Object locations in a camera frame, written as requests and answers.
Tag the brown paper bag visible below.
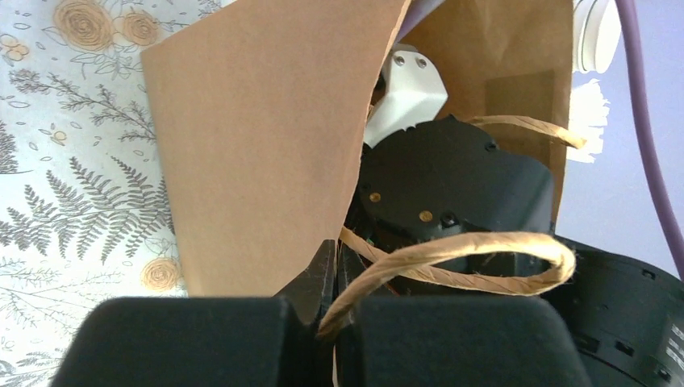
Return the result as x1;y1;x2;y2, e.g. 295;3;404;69
140;0;589;343

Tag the floral table mat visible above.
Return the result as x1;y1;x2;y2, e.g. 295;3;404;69
1;1;222;386

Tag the white wrapped straws bundle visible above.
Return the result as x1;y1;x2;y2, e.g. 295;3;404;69
566;78;610;164

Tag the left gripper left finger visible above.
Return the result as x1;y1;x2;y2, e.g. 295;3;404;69
52;240;337;386

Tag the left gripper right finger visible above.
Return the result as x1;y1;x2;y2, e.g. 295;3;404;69
335;243;591;387

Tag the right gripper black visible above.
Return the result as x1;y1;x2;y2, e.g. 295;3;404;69
345;116;554;252

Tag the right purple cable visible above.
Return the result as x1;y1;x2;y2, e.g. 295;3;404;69
395;0;684;281

